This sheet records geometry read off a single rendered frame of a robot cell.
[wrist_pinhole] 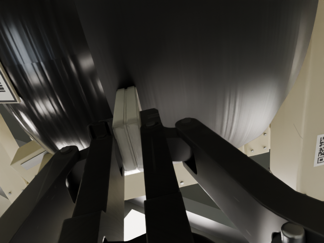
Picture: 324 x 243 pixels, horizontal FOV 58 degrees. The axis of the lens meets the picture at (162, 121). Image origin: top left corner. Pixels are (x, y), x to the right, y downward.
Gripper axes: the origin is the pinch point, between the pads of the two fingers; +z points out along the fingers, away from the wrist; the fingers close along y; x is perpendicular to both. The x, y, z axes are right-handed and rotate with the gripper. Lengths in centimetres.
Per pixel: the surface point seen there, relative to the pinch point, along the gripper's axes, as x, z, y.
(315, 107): -15.0, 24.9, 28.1
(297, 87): -11.9, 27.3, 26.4
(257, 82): -0.7, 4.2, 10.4
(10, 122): -236, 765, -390
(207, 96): -1.0, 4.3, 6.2
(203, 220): -279, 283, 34
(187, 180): -46, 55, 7
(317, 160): -27.1, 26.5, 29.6
